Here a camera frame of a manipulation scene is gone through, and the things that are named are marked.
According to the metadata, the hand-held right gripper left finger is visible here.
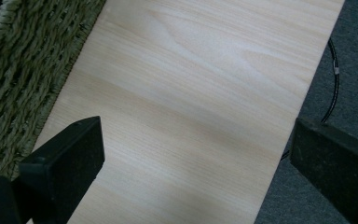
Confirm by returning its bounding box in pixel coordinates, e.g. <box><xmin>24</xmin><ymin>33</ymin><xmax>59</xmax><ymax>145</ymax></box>
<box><xmin>18</xmin><ymin>116</ymin><xmax>106</xmax><ymax>224</ymax></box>

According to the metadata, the green woven basket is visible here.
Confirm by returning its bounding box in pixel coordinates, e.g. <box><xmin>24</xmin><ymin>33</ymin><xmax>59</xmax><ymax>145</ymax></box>
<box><xmin>0</xmin><ymin>0</ymin><xmax>107</xmax><ymax>181</ymax></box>

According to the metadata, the black cable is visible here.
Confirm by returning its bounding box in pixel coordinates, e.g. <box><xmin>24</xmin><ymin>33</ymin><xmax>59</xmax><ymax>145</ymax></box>
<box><xmin>280</xmin><ymin>37</ymin><xmax>341</xmax><ymax>161</ymax></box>

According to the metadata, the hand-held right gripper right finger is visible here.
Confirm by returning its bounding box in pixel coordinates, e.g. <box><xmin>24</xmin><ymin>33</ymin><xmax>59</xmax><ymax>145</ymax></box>
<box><xmin>289</xmin><ymin>117</ymin><xmax>358</xmax><ymax>224</ymax></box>

